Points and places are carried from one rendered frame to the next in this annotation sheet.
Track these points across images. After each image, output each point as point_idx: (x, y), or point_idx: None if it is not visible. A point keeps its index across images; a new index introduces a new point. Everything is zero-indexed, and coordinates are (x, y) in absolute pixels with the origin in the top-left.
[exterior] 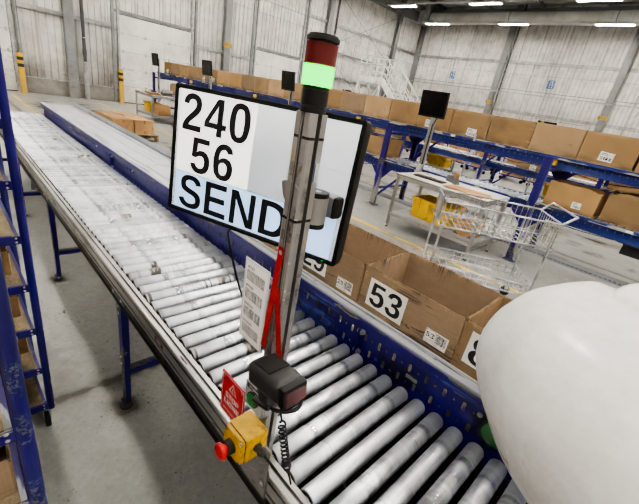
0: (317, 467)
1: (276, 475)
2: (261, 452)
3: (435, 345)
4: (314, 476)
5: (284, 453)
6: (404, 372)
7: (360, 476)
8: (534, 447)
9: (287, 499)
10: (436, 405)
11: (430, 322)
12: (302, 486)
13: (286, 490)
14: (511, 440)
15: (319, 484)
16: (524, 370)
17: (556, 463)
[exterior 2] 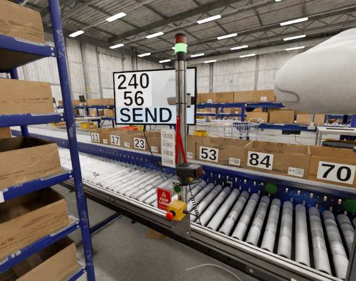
0: (208, 219)
1: (193, 225)
2: (186, 211)
3: (235, 164)
4: None
5: (192, 218)
6: (225, 180)
7: (227, 217)
8: (305, 79)
9: (203, 231)
10: (243, 189)
11: (230, 155)
12: None
13: (200, 228)
14: (297, 86)
15: (213, 222)
16: (293, 69)
17: (312, 76)
